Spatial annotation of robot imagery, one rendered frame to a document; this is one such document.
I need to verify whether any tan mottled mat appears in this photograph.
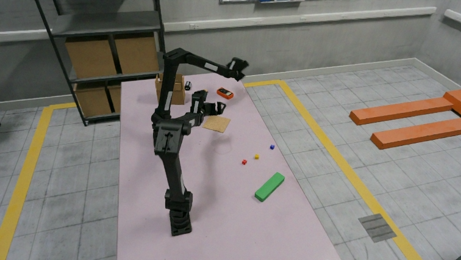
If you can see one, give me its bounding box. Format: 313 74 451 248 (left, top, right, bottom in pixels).
203 116 231 133

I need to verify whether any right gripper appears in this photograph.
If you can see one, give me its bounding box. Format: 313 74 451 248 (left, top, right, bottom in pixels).
202 102 226 117

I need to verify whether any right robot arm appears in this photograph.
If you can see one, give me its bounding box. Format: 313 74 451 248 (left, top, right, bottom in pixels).
154 90 212 236

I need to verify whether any open brown cardboard box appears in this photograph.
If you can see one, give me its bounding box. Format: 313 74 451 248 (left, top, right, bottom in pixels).
155 73 185 105

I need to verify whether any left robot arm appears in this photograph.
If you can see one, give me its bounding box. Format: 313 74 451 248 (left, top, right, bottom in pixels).
151 48 250 147

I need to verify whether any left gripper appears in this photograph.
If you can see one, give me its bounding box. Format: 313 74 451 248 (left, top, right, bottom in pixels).
235 74 246 82

